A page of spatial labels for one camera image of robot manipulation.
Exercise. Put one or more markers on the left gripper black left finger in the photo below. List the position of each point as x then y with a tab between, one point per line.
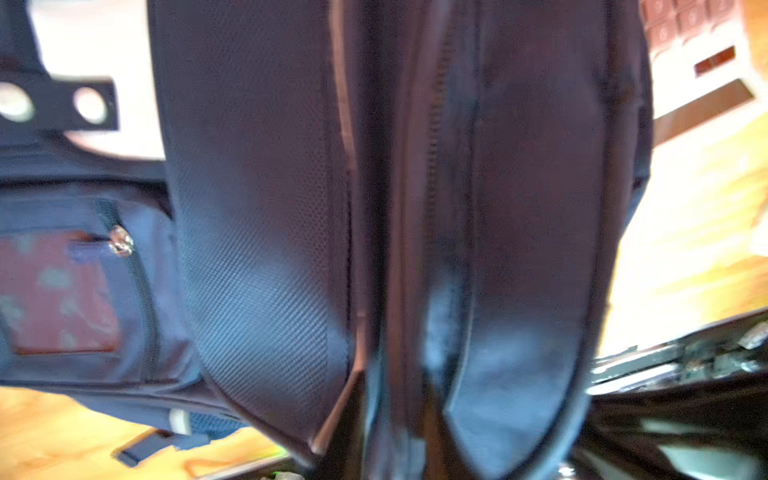
345	456

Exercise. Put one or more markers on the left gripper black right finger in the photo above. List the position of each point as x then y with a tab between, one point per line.
443	458

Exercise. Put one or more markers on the navy blue backpack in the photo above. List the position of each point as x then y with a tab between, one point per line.
429	192

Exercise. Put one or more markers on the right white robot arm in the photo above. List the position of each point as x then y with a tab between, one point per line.
689	408

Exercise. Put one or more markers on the white pink calculator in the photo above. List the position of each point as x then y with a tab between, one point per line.
706	85

